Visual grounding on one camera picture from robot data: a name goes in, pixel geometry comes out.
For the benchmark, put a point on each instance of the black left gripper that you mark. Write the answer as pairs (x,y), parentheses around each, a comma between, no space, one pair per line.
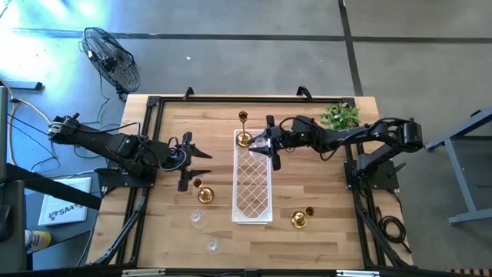
(184,161)

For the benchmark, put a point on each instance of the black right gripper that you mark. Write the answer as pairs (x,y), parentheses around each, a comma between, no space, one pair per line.
(278,138)

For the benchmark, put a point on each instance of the clear ribbed glass candle holder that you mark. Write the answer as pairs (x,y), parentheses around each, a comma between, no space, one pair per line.
(260,157)
(213,245)
(199,218)

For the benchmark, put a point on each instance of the tall brass candlestick holder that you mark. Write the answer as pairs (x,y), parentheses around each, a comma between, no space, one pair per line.
(244,138)
(205,195)
(299,219)

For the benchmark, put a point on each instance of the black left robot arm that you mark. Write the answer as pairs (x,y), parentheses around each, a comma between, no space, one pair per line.
(115,144)

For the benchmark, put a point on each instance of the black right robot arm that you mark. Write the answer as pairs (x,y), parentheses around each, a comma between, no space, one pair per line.
(346,136)

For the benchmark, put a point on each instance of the black curved clamp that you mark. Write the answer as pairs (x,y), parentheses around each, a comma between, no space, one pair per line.
(305,92)
(188,93)

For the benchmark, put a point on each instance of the green plant in white pot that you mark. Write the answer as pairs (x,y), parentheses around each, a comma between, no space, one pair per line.
(340,119)

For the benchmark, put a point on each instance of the black floor fan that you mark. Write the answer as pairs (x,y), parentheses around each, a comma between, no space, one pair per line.
(109,63)

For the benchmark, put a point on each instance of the white paper sign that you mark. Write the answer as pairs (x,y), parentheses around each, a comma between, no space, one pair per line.
(65,209)

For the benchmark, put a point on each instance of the black diagonal bar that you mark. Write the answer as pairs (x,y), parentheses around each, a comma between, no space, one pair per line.
(50,186)

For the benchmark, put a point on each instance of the yellow labelled bottle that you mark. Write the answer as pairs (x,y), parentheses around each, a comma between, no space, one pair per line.
(38,240)

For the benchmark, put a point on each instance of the dark grey cabinet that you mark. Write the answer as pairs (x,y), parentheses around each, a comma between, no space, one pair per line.
(11,223)

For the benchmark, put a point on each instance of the grey-blue metal stand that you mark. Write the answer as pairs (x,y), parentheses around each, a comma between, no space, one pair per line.
(461,181)

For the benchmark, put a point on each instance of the black aluminium table frame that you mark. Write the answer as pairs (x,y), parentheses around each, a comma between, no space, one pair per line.
(250,99)

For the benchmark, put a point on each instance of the silver metal bracket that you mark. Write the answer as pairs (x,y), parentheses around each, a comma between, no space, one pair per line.
(144,273)
(357,274)

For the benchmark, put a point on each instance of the black floor bracket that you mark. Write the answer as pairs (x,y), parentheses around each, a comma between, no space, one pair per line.
(23,85)

